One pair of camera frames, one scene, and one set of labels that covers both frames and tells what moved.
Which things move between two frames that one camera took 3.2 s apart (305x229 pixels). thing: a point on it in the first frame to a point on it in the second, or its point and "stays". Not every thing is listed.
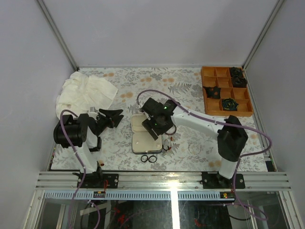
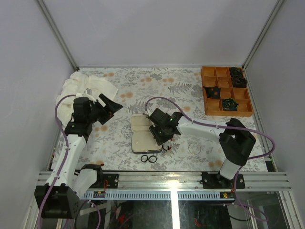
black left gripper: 111,113 to 110,109
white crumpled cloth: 81,93 stays
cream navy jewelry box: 143,140 stays
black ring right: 150,156 stays
